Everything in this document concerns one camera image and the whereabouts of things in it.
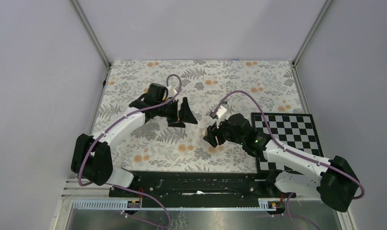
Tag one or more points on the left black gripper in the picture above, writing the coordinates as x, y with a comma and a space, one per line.
185, 115

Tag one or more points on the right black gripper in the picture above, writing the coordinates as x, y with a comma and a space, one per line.
214, 131

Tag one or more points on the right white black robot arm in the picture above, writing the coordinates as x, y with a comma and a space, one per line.
331, 180

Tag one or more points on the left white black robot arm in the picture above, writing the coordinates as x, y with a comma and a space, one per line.
92, 159

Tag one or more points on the floral patterned table mat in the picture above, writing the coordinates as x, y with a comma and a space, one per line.
248, 86

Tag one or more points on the black white checkerboard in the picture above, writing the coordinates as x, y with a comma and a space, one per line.
296, 130

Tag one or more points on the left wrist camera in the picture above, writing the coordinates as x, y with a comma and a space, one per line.
171, 92

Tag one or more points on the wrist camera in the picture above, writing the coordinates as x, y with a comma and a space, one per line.
171, 92
219, 114

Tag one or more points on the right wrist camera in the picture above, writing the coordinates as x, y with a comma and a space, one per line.
219, 114

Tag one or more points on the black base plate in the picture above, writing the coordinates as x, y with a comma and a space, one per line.
207, 189

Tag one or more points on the left aluminium frame post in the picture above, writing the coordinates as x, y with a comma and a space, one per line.
90, 32

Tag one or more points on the aluminium frame post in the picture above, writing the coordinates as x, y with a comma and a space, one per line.
90, 32
320, 17

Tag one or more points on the right aluminium frame post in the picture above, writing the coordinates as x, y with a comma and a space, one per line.
320, 17

